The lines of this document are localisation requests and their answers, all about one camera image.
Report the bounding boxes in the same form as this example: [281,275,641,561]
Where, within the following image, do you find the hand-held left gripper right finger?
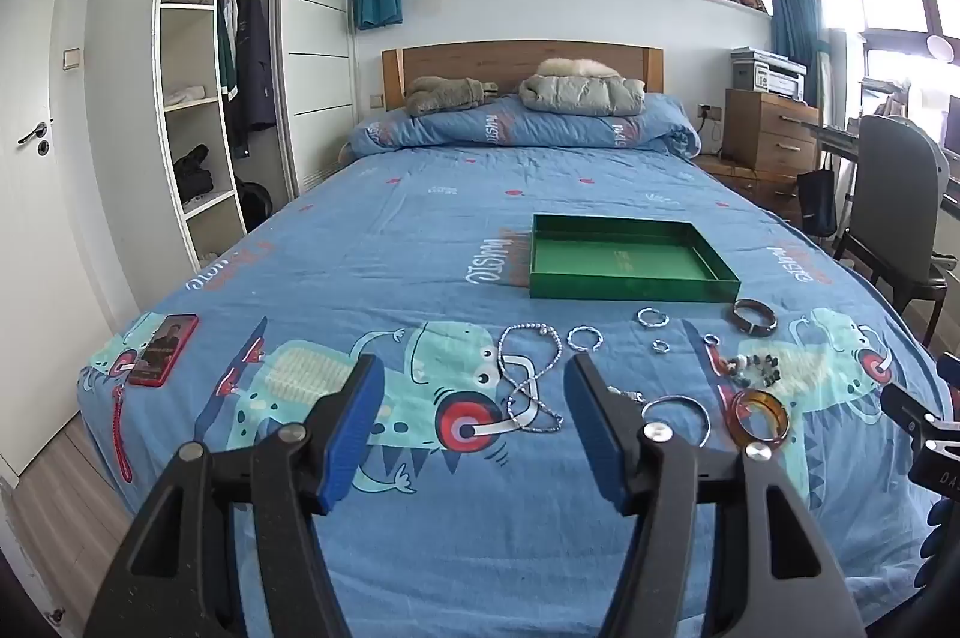
[562,353,867,638]

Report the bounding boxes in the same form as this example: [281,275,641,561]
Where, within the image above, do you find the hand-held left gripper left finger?
[82,353,387,638]

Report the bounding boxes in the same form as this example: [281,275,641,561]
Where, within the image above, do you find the silver bead necklace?
[496,323,565,436]

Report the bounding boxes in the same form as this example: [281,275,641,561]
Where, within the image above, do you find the thin silver bangle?
[640,396,711,453]

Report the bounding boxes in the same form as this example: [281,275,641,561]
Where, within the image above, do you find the amber bangle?
[730,388,791,449]

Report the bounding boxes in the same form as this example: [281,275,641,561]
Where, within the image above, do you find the dark bead bracelet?
[718,351,782,385]

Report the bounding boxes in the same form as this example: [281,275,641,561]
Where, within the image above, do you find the green tray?
[529,213,742,303]

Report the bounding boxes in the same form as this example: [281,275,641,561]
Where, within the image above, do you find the person's right hand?
[913,500,960,613]

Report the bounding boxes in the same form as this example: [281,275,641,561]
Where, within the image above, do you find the grey chair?
[832,114,955,348]

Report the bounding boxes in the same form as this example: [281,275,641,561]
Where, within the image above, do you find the dark brown bangle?
[723,298,778,336]

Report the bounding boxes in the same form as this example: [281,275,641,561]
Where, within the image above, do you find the blue dinosaur bed sheet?
[75,143,955,638]

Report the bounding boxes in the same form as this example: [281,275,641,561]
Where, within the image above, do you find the dark tote bag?
[796,168,838,238]

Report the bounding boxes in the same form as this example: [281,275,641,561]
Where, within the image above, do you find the red phone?
[127,313,200,388]

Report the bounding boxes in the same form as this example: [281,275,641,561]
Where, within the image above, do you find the black helmet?
[235,176,273,232]

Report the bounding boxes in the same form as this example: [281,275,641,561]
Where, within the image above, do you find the grey desk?
[813,119,960,189]

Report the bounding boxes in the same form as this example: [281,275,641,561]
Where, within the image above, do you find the wooden dresser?
[722,88,823,175]

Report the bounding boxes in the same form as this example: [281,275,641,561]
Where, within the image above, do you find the black bag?
[173,144,215,205]

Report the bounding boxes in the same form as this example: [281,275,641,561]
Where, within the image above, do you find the folded blue duvet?
[348,92,703,160]

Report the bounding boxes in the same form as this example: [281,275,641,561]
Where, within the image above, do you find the brown plush garment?
[404,76,497,118]

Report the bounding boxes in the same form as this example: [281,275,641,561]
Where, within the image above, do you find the white printer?
[730,47,809,101]

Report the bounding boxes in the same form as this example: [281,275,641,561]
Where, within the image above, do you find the grey puffer jacket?
[519,56,647,118]

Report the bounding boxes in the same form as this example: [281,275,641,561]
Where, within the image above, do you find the white door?
[0,0,115,481]

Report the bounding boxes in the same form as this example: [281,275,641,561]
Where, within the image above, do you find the dark hanging jacket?
[229,0,278,159]

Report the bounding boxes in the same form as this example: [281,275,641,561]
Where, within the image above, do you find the wooden headboard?
[381,40,665,111]

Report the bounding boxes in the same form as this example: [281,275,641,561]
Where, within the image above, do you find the white wardrobe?
[154,0,355,273]

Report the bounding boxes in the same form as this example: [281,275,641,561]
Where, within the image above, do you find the green white hanging garment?
[217,0,239,105]

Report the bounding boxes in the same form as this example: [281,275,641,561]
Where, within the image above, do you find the red lanyard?
[111,383,140,486]

